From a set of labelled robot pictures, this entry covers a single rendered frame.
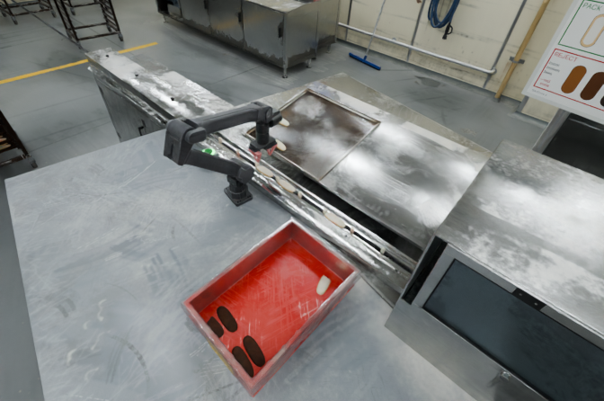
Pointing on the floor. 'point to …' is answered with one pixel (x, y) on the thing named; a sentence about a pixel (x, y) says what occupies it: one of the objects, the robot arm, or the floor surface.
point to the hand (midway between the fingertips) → (263, 156)
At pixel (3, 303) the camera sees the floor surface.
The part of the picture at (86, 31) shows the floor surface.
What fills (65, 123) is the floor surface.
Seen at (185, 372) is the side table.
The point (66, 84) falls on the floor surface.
